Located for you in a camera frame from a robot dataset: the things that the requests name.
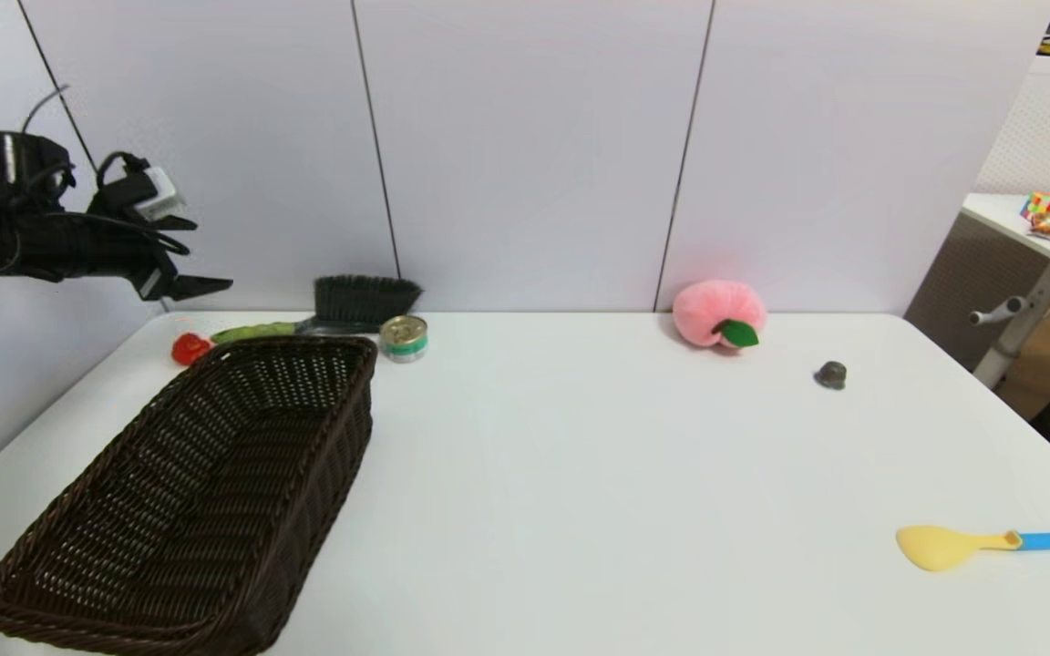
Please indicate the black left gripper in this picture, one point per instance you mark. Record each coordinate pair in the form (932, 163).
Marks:
(97, 248)

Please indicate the red rubber duck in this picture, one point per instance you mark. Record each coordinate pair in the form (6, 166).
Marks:
(190, 350)

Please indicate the brown wicker basket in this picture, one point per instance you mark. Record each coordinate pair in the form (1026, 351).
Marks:
(206, 492)

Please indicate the small tin can green label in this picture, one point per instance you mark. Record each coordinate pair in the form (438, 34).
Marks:
(404, 341)

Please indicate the pink plush peach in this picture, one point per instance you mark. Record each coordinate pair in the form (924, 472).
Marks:
(707, 310)

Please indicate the small dark grey cap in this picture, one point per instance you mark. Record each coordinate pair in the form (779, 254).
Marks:
(830, 375)

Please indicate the white side table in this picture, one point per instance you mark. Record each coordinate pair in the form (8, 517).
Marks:
(999, 217)

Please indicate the colourful puzzle cube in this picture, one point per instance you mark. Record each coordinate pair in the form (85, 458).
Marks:
(1043, 205)

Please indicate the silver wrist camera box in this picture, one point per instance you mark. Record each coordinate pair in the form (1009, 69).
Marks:
(149, 193)

